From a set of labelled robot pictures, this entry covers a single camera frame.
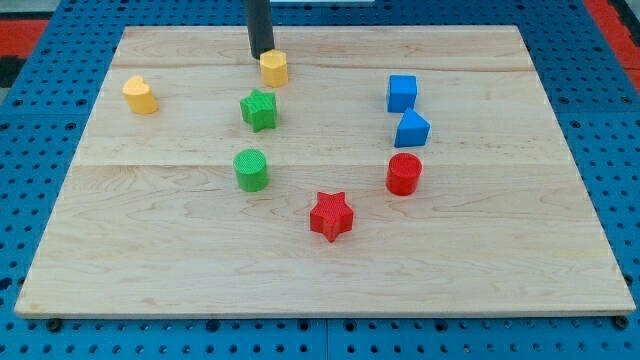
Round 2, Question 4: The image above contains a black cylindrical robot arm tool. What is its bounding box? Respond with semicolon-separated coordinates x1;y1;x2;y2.
244;0;275;60

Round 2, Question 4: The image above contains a red star block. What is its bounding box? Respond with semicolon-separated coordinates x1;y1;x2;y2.
310;192;354;243

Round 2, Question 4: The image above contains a green cylinder block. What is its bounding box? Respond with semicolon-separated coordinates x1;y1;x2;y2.
233;149;269;192

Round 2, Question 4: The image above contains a red cylinder block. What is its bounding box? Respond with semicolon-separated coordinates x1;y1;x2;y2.
385;152;423;196

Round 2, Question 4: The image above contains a light wooden board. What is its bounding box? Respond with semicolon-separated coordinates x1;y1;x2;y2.
15;26;636;319

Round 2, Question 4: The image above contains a green star block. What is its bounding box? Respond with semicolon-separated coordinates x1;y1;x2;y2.
240;89;278;132

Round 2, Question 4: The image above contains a blue triangle block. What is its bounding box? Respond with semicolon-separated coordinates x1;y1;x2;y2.
394;108;431;148

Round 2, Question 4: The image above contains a blue cube block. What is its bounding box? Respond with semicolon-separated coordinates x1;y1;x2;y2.
387;74;418;113

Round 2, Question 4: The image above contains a yellow hexagon block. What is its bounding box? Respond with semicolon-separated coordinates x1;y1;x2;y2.
259;49;289;87

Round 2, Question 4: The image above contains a yellow heart block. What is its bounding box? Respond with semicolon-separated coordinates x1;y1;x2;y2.
122;75;159;114

